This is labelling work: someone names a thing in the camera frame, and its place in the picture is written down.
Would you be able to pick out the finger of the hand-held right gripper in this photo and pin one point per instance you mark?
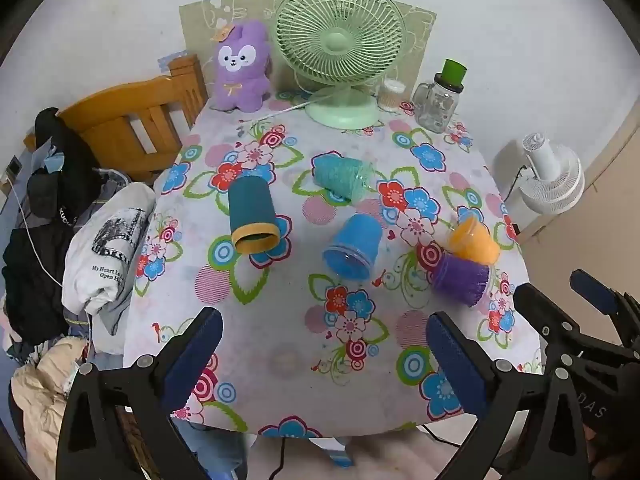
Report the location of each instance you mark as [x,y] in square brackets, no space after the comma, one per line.
[595,292]
[537,312]

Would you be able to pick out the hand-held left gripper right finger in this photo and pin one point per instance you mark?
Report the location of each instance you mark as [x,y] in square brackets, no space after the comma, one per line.
[457,360]

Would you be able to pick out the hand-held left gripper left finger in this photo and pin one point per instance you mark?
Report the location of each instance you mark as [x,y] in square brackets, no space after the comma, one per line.
[197,355]

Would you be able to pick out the purple plastic cup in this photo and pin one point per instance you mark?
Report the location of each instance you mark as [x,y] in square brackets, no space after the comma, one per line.
[457,277]

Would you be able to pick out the orange plastic cup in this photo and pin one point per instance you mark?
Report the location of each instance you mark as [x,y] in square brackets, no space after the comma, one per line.
[472,240]

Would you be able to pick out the blue plastic cup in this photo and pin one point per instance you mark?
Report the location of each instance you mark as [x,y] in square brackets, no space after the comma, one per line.
[355,245]

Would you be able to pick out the dark teal cup yellow rim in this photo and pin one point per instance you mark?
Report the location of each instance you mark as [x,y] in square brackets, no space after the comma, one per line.
[250,210]

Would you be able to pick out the turquoise plastic cup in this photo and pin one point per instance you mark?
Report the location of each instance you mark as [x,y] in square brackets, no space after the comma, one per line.
[340,175]

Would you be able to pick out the floral tablecloth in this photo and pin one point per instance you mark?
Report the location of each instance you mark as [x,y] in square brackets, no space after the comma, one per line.
[290,320]

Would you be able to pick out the blue cloth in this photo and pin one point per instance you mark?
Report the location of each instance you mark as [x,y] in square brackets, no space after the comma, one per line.
[215,455]

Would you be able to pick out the white standing fan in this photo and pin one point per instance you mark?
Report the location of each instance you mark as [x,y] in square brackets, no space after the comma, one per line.
[555,175]

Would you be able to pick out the white printed shirt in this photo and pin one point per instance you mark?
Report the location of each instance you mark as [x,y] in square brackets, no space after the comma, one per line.
[110,240]

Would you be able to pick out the beige padded jacket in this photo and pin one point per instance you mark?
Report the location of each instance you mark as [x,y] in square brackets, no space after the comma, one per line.
[40,400]

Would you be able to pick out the black jacket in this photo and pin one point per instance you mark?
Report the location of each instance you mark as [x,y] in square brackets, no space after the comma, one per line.
[35,270]

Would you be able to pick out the glass mug jar green lid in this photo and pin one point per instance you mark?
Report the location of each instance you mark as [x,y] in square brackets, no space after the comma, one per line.
[437,105]

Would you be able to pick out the wooden chair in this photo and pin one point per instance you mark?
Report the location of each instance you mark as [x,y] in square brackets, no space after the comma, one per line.
[120,125]

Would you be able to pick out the cotton swab container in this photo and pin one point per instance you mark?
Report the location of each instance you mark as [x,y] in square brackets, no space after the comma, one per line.
[390,95]

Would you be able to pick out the purple plush toy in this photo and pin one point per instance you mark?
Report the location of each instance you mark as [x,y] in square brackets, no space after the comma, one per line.
[237,70]

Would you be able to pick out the green table fan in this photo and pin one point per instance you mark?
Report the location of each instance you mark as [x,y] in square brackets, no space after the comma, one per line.
[340,40]

